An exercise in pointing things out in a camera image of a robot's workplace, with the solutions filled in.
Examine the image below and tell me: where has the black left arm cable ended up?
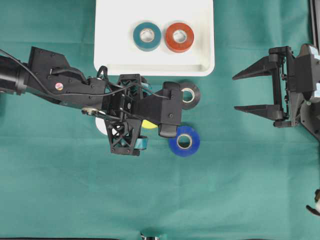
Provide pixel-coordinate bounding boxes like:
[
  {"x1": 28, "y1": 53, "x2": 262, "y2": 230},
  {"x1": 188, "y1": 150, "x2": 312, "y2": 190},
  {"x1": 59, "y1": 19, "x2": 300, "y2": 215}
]
[{"x1": 0, "y1": 48, "x2": 173, "y2": 101}]

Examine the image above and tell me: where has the black aluminium frame rail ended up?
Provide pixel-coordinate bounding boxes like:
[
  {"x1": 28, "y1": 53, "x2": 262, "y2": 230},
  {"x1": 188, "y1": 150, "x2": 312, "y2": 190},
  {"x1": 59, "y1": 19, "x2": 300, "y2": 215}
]
[{"x1": 309, "y1": 0, "x2": 320, "y2": 50}]

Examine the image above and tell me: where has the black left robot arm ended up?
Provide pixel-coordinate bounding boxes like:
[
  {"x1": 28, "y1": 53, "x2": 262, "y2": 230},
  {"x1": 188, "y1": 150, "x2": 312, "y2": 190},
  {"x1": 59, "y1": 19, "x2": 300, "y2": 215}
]
[{"x1": 0, "y1": 47, "x2": 155, "y2": 156}]

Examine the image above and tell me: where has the orange tape roll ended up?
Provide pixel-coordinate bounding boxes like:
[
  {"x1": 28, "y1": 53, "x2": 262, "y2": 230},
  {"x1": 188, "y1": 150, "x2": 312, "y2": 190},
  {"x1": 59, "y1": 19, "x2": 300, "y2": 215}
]
[{"x1": 165, "y1": 22, "x2": 195, "y2": 53}]

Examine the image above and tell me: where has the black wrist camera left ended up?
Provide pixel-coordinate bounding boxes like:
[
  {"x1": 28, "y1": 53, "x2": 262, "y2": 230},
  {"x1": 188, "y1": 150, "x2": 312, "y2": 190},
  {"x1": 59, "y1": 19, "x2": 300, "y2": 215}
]
[{"x1": 133, "y1": 81, "x2": 183, "y2": 138}]

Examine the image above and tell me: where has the black tape roll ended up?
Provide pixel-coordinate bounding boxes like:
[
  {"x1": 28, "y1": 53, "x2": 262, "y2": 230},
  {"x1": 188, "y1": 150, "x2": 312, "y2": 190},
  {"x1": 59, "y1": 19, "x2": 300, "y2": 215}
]
[{"x1": 179, "y1": 81, "x2": 201, "y2": 110}]

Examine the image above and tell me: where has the yellow tape roll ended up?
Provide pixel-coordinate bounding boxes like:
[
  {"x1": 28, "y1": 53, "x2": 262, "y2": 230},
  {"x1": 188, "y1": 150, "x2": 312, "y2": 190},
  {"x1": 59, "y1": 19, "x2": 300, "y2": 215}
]
[{"x1": 141, "y1": 120, "x2": 158, "y2": 130}]

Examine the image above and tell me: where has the white tape roll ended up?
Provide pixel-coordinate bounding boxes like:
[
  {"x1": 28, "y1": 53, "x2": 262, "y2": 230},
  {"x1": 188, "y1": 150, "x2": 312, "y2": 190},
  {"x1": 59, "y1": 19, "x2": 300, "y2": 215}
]
[{"x1": 95, "y1": 117, "x2": 108, "y2": 136}]

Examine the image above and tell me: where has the teal green tape roll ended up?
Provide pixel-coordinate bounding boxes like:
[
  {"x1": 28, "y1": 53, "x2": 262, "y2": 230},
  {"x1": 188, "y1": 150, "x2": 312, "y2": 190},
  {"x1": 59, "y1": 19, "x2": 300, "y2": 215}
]
[{"x1": 133, "y1": 22, "x2": 162, "y2": 52}]

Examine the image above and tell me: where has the white black object table edge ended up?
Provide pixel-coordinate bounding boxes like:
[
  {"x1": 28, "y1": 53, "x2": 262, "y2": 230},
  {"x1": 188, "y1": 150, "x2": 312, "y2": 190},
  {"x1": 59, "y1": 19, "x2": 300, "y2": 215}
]
[{"x1": 306, "y1": 188, "x2": 320, "y2": 217}]

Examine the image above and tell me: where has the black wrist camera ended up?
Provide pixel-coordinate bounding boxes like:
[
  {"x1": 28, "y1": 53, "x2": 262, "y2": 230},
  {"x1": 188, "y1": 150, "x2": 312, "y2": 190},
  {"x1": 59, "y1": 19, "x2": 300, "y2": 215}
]
[
  {"x1": 296, "y1": 44, "x2": 320, "y2": 100},
  {"x1": 133, "y1": 81, "x2": 183, "y2": 138}
]

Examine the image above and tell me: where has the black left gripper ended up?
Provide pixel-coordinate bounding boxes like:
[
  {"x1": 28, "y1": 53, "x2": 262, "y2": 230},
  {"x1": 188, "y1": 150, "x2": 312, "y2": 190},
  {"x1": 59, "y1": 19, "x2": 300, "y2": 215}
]
[{"x1": 99, "y1": 74, "x2": 152, "y2": 156}]

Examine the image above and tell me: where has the white plastic tray case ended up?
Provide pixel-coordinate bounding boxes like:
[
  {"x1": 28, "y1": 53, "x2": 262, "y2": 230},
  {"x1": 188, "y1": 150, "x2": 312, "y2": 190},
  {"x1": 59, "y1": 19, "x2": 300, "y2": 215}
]
[{"x1": 93, "y1": 0, "x2": 215, "y2": 77}]

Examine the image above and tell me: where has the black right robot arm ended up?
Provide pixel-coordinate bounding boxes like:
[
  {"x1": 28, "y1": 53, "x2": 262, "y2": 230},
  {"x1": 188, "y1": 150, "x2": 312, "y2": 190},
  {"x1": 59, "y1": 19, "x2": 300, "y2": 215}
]
[{"x1": 233, "y1": 44, "x2": 320, "y2": 139}]

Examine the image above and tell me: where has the metal clamp bottom edge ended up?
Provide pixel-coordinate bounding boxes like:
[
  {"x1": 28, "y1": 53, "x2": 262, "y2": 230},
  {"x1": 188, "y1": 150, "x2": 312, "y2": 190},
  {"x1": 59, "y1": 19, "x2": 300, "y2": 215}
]
[{"x1": 140, "y1": 232, "x2": 161, "y2": 240}]

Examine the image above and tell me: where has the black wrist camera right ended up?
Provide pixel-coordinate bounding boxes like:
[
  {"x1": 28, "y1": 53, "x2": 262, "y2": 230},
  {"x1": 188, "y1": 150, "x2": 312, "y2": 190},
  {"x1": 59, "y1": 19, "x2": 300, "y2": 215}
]
[{"x1": 296, "y1": 44, "x2": 320, "y2": 100}]

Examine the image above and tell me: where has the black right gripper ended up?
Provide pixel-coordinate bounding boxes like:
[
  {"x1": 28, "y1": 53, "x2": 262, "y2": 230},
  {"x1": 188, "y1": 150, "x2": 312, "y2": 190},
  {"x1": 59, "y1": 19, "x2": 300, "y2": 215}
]
[{"x1": 232, "y1": 46, "x2": 315, "y2": 128}]

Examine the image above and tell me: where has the green table cloth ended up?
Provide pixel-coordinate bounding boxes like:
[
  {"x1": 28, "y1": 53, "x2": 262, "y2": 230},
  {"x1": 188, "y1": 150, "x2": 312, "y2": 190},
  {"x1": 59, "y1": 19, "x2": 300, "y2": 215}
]
[{"x1": 0, "y1": 0, "x2": 320, "y2": 240}]

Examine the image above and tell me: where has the blue tape roll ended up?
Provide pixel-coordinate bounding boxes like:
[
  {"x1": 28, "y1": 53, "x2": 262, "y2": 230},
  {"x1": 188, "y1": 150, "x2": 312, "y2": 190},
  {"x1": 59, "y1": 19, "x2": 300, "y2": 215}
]
[{"x1": 168, "y1": 125, "x2": 200, "y2": 157}]

